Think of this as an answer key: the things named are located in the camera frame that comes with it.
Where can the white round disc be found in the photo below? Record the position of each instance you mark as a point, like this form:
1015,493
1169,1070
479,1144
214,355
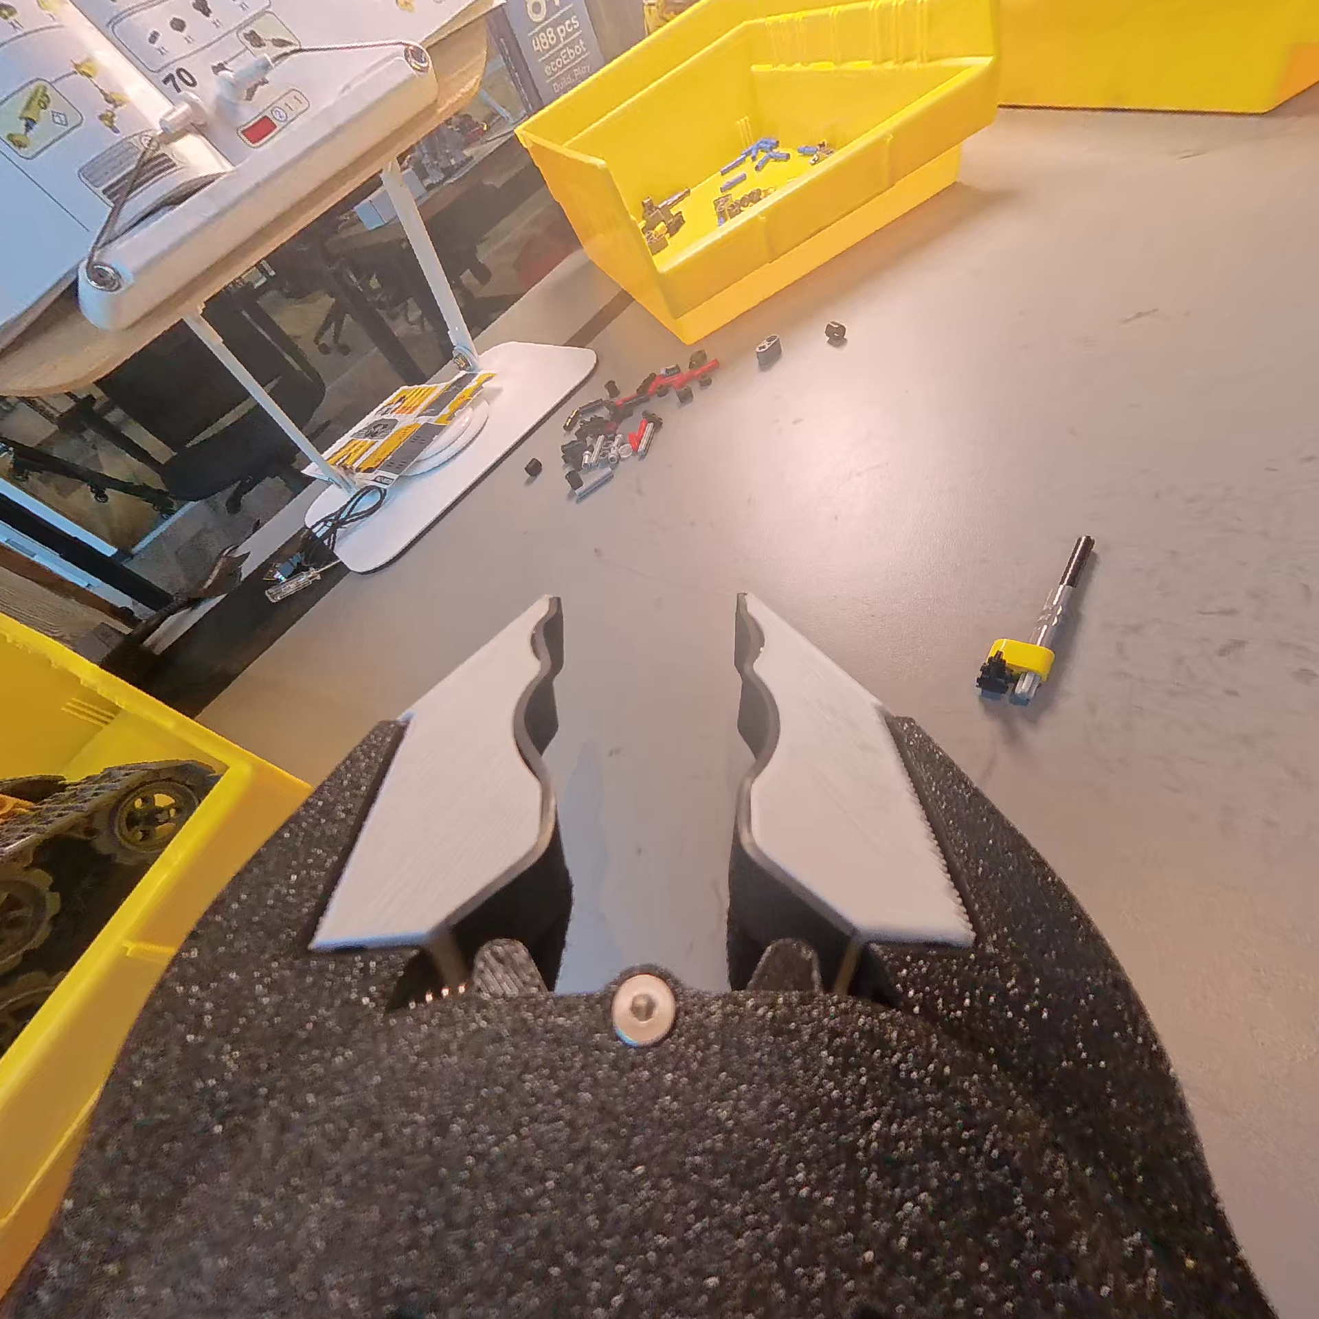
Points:
468,439

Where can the robot kit cardboard box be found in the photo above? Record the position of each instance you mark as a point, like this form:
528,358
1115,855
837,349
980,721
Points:
556,52

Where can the pile of loose building pieces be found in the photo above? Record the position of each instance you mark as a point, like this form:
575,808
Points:
628,423

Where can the group of blue black pieces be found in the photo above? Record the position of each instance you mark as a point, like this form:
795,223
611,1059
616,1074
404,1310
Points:
741,175

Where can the grey connector piece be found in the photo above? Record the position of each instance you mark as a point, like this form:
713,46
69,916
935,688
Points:
770,351

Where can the open instruction booklet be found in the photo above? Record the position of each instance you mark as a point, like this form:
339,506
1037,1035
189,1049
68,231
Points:
62,154

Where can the black angled connector piece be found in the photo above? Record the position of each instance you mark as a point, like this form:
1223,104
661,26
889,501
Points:
993,679

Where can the grey desk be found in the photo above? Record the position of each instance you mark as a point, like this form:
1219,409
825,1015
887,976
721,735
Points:
927,464

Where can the yellow printed leaflet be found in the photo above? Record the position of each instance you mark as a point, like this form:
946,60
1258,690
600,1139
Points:
412,428

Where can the yellow bin with toy vehicle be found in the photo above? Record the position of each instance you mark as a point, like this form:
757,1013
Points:
124,990

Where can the black office chair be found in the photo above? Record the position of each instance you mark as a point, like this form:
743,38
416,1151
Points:
237,443

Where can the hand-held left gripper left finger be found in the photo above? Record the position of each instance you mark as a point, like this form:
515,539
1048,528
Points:
443,825

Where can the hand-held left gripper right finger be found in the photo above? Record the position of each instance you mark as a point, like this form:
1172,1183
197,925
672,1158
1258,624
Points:
845,825

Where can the empty yellow plastic bin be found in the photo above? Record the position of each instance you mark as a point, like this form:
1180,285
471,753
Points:
1134,52

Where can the yellow bin with small pieces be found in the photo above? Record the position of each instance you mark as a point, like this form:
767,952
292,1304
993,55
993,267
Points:
825,227

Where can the grey axle pin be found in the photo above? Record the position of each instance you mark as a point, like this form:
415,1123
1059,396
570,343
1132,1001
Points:
1062,608

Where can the white book stand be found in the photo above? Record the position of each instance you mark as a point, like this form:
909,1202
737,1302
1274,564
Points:
310,175

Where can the yellow tracked toy vehicle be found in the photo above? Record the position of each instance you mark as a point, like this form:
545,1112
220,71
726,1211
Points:
82,825

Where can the small screwdriver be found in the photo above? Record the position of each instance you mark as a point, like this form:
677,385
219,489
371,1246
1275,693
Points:
299,583

